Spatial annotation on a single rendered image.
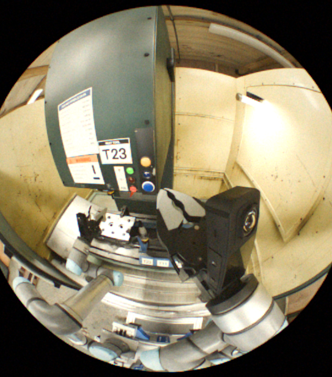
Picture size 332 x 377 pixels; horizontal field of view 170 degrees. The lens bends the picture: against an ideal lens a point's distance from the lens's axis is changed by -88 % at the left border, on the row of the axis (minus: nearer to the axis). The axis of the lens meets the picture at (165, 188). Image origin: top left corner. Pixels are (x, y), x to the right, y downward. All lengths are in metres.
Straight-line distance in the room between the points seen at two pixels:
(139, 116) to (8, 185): 1.31
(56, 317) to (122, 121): 0.52
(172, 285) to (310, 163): 1.20
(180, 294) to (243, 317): 0.96
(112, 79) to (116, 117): 0.11
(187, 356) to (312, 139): 0.80
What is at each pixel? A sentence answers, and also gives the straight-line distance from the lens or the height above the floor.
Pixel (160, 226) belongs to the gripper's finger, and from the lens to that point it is 0.15.
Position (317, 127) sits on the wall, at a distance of 0.71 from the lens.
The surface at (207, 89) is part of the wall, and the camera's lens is 1.37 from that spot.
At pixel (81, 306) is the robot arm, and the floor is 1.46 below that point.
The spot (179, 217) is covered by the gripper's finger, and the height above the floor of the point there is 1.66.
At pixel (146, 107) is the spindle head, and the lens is 0.29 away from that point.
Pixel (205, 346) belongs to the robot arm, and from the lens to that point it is 0.26.
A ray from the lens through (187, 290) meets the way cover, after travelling 1.09.
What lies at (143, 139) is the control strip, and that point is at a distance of 0.30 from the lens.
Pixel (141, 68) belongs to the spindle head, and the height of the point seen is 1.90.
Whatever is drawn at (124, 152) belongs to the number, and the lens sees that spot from 0.32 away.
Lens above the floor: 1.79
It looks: 38 degrees down
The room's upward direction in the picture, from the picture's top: straight up
